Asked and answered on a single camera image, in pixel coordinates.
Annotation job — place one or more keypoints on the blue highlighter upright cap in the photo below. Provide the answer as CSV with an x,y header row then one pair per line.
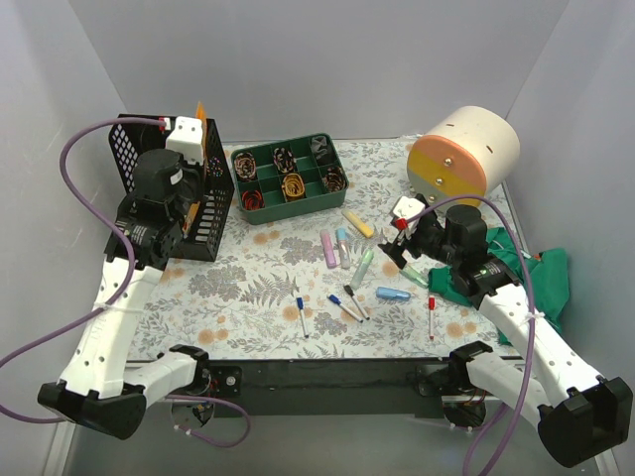
x,y
343,248

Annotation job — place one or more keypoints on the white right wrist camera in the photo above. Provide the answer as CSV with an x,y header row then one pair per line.
x,y
403,214

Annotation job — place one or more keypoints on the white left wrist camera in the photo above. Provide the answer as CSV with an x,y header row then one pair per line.
x,y
185,136

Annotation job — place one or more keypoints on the aluminium frame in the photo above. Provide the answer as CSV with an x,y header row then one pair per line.
x,y
229,441

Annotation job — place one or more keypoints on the blue cap marker left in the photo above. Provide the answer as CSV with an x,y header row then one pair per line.
x,y
301,310

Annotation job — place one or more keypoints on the blue lying highlighter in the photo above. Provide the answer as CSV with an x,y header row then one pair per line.
x,y
392,294

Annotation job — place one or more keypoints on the light green clear highlighter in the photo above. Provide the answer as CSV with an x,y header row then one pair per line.
x,y
415,276

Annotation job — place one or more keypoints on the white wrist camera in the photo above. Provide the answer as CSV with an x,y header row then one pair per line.
x,y
403,214
185,136

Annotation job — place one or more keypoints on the green compartment tray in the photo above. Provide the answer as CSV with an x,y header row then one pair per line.
x,y
288,178

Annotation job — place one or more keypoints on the cream cylindrical drawer box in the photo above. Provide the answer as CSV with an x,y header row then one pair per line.
x,y
470,152

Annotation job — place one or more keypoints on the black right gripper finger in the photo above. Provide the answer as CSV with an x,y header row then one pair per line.
x,y
395,250
423,204

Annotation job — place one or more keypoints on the blue cap marker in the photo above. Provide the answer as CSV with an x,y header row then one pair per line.
x,y
301,310
334,299

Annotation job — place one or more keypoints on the black mesh file holder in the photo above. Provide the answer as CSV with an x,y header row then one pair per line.
x,y
213,208

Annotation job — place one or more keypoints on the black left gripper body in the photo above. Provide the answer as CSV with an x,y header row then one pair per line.
x,y
193,184

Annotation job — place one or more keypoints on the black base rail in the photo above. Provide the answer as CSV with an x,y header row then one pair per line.
x,y
337,387

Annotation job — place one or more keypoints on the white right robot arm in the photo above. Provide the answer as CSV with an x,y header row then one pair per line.
x,y
577,412

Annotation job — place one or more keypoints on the yellow highlighter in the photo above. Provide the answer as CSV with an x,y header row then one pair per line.
x,y
358,223

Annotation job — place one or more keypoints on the orange plastic folder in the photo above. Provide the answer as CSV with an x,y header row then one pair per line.
x,y
200,111

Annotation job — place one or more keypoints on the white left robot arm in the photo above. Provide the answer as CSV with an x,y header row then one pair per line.
x,y
95,389

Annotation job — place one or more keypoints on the pink highlighter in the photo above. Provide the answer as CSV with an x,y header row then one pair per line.
x,y
328,249

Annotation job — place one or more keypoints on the black cap marker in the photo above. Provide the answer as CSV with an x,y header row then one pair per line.
x,y
349,290

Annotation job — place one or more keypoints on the floral table mat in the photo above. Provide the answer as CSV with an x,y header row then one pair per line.
x,y
243,305

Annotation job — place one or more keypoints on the blue cap marker middle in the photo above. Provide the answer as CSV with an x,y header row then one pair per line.
x,y
334,299

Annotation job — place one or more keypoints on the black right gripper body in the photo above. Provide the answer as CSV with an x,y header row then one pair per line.
x,y
407,242

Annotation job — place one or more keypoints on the green cloth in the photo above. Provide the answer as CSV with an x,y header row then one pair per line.
x,y
550,276

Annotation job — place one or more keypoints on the red cap marker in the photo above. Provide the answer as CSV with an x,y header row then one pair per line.
x,y
431,316

